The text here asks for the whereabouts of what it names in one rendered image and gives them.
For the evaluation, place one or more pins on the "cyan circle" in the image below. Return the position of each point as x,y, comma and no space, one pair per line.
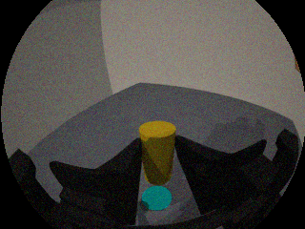
157,198

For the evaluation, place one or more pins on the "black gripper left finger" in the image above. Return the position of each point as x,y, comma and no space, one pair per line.
117,181

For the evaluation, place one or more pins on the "yellow tall cylinder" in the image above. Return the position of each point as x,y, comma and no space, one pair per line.
157,144

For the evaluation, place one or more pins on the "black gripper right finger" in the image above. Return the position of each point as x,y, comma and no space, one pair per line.
210,171

